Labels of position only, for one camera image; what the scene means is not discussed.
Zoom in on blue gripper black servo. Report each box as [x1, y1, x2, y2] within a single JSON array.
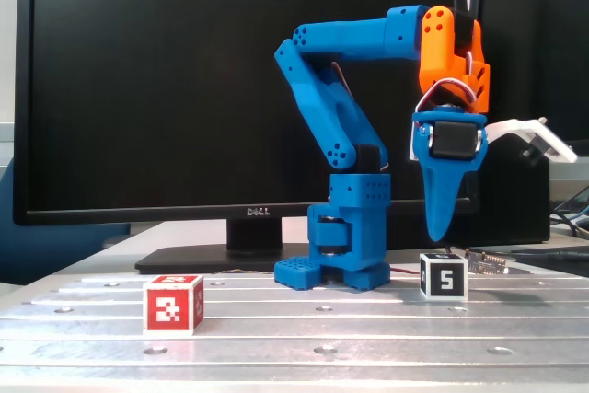
[[411, 106, 489, 243]]

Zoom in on thin multicoloured wires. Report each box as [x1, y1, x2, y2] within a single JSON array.
[[214, 267, 277, 275]]

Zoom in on black Dell monitor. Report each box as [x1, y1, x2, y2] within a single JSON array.
[[12, 0, 480, 275]]

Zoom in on black cube with number five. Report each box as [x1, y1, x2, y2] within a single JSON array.
[[419, 252, 469, 301]]

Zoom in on aluminium slotted base plate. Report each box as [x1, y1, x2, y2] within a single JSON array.
[[0, 271, 589, 393]]

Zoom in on red cube with white pattern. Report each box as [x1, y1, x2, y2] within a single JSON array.
[[142, 274, 205, 337]]

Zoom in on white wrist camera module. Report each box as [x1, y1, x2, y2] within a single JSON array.
[[482, 116, 579, 168]]

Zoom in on small bare circuit board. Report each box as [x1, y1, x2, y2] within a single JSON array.
[[467, 249, 530, 275]]

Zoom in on black monitor without logo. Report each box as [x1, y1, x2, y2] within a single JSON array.
[[468, 0, 589, 159]]

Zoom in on blue and black cable bundle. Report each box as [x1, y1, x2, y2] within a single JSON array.
[[549, 185, 589, 240]]

